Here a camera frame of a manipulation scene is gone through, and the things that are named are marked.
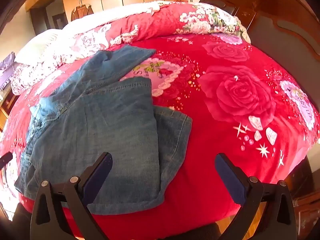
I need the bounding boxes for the white pillow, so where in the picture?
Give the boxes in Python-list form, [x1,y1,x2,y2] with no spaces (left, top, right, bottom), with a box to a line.
[14,29,65,68]

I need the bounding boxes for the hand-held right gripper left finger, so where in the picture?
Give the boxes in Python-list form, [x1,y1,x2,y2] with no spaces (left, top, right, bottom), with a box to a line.
[30,152,113,240]

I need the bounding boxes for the dark carved wooden headboard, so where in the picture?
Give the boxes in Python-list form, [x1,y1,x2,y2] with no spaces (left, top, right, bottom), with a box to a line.
[197,0,320,120]

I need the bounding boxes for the dark wooden bedside cabinet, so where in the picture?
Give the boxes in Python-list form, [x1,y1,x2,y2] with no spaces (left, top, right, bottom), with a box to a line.
[285,155,320,240]

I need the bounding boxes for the red floral quilt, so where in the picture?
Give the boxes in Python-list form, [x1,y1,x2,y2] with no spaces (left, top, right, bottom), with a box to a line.
[10,0,252,95]

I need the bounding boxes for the blue denim pants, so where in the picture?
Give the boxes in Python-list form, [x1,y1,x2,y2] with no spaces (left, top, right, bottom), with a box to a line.
[14,44,193,215]

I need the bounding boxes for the red rose print bed blanket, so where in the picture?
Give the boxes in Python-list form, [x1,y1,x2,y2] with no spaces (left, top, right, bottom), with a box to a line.
[0,34,319,238]

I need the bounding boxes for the purple cloth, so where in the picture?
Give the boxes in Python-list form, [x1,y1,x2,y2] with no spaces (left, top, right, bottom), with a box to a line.
[0,52,19,89]

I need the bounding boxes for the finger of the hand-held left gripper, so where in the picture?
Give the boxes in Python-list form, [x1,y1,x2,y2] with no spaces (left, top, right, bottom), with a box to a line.
[0,152,13,167]

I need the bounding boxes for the brown wooden side cabinet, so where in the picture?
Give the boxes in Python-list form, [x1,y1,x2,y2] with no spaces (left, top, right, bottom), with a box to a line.
[0,85,18,130]

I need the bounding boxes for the brown hanging jacket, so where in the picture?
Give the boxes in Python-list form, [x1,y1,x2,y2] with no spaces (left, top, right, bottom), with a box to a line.
[71,4,94,22]

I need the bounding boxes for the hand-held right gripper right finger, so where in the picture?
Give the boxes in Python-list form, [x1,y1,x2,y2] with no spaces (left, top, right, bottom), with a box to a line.
[215,153,298,240]

